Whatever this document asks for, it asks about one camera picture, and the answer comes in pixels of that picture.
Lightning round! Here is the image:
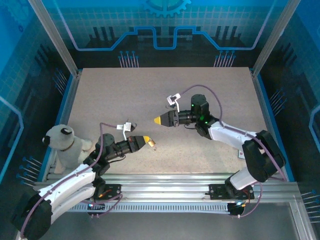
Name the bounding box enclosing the grey white plush dog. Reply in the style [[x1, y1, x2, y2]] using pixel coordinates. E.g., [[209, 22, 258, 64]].
[[41, 124, 94, 175]]

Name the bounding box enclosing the black base electronics board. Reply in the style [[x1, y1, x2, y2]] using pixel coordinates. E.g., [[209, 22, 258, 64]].
[[227, 201, 248, 219], [86, 199, 106, 219]]

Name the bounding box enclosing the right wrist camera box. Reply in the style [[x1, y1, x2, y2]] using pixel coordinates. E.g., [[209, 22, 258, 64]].
[[166, 92, 182, 114]]

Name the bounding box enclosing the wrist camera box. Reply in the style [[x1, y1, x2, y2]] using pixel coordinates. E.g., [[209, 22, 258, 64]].
[[166, 92, 182, 114], [115, 121, 133, 141]]

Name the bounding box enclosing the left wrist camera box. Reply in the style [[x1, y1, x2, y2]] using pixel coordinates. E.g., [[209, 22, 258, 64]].
[[115, 121, 133, 141]]

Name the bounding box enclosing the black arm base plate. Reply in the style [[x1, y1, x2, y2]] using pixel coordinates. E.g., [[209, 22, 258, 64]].
[[92, 183, 123, 201], [208, 183, 255, 201]]

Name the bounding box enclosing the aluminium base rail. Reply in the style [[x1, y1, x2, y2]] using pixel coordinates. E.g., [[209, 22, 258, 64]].
[[31, 173, 299, 201]]

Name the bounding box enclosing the aluminium table side rail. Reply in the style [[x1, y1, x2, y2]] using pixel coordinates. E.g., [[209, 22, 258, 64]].
[[41, 71, 82, 182], [250, 69, 292, 182]]

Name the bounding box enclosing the slotted grey cable duct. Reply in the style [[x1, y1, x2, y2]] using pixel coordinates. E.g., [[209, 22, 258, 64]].
[[57, 202, 232, 214]]

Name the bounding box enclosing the aluminium corner post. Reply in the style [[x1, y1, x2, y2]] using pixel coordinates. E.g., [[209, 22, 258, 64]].
[[250, 0, 302, 77], [26, 0, 81, 77]]

